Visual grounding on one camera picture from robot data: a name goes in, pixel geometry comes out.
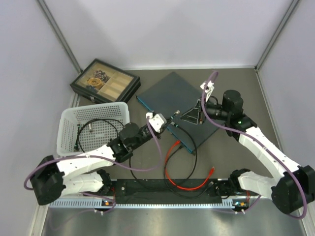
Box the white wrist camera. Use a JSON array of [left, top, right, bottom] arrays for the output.
[[200, 81, 214, 102], [146, 112, 167, 133]]

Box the dark blue network switch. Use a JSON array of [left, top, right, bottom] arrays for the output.
[[136, 72, 218, 153]]

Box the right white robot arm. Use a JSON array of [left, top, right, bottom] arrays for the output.
[[181, 90, 315, 214]]

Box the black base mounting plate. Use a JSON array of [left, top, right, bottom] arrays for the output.
[[83, 178, 247, 205]]

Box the black compartment jewelry box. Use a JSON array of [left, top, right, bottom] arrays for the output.
[[70, 59, 141, 104]]

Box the red cable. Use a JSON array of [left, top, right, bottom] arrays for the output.
[[165, 140, 217, 191]]

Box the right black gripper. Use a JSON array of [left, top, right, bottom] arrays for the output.
[[180, 95, 230, 124]]

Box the white perforated plastic basket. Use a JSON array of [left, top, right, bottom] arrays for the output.
[[57, 102, 129, 156]]

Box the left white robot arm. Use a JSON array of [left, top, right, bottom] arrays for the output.
[[27, 118, 170, 206]]

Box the aluminium frame rail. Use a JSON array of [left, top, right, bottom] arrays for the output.
[[39, 178, 308, 200]]

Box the white slotted cable duct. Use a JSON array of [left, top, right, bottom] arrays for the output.
[[49, 198, 235, 209]]

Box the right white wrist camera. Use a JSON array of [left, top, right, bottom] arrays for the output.
[[200, 81, 214, 102]]

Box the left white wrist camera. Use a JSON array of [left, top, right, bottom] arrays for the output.
[[146, 112, 167, 133]]

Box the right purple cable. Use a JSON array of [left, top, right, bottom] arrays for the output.
[[201, 70, 308, 219]]

